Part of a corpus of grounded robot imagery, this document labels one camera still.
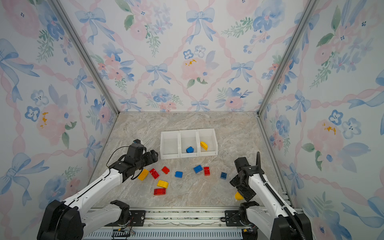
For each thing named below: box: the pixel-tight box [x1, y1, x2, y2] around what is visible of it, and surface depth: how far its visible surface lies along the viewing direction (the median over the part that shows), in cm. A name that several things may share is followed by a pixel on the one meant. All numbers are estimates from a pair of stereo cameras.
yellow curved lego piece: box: [200, 141, 209, 151], surface depth 100 cm
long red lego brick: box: [149, 168, 160, 180], surface depth 90 cm
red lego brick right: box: [203, 166, 211, 176], surface depth 90 cm
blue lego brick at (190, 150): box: [186, 146, 195, 153], surface depth 99 cm
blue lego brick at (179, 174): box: [174, 171, 183, 178], surface depth 91 cm
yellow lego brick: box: [157, 180, 169, 189], surface depth 85 cm
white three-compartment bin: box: [160, 128, 218, 160], surface depth 100 cm
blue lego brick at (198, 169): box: [193, 164, 203, 174], surface depth 92 cm
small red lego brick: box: [161, 166, 170, 175], surface depth 92 cm
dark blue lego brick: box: [220, 172, 228, 180], surface depth 89 cm
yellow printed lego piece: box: [235, 192, 244, 201], surface depth 81 cm
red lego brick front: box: [153, 188, 167, 196], surface depth 83 cm
